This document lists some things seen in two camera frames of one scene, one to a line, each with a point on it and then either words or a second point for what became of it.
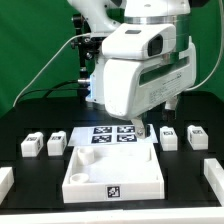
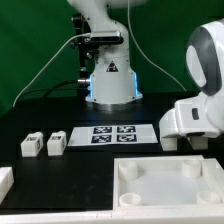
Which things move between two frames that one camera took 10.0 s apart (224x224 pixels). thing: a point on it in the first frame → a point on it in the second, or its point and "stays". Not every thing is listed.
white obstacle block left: (7, 179) stays
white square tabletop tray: (117, 172) → (167, 183)
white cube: (56, 143) stays
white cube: (197, 138) stays
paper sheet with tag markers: (121, 134) stays
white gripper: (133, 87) → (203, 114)
